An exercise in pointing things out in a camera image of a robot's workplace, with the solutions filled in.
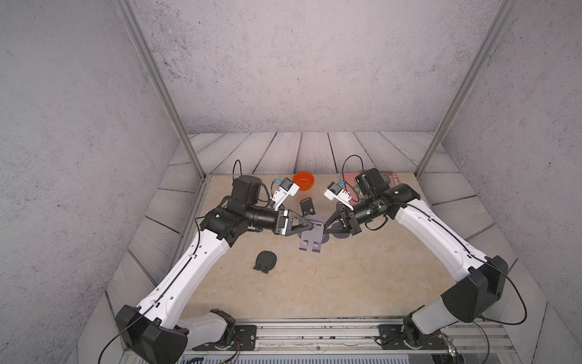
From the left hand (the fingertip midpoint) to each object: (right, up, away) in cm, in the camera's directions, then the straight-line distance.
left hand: (310, 228), depth 60 cm
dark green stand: (-16, -18, +31) cm, 39 cm away
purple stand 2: (+1, -3, +1) cm, 3 cm away
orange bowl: (0, +16, +55) cm, 57 cm away
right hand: (+5, -2, +4) cm, 6 cm away
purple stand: (+15, -9, +39) cm, 43 cm away
